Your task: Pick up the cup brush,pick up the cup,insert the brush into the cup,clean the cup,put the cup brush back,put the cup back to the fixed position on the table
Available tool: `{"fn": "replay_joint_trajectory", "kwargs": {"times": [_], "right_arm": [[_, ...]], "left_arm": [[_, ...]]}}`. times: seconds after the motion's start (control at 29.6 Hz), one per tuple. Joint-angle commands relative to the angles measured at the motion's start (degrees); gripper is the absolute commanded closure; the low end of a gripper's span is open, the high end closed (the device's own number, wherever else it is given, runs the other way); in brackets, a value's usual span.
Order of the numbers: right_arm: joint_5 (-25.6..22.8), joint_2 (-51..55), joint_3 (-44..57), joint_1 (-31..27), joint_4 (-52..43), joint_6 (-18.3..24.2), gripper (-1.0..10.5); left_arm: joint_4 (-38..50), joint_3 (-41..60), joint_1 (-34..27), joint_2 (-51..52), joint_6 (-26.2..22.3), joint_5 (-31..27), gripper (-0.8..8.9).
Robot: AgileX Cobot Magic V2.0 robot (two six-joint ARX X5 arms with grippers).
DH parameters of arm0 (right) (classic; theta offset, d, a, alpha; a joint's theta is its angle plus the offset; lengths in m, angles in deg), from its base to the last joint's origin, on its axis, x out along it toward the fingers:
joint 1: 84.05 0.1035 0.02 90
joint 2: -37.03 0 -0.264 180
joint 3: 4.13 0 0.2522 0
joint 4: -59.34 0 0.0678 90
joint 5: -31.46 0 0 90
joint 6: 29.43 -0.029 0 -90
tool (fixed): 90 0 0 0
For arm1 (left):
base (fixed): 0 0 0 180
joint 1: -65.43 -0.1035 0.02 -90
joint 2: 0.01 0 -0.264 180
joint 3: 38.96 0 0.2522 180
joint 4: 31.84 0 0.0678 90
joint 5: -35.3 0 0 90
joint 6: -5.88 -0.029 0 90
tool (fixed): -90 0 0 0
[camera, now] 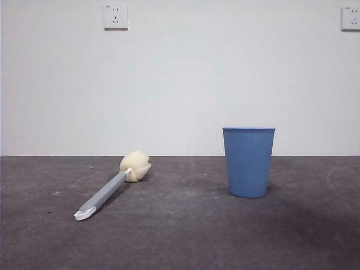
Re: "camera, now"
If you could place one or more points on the blue ribbed plastic cup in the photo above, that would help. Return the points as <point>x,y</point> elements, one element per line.
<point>247,166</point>

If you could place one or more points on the cup brush with cream sponge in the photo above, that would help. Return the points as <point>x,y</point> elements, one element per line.
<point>135,166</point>

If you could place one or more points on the white wall socket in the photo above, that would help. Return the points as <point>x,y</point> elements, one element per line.
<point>351,19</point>
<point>116,17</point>

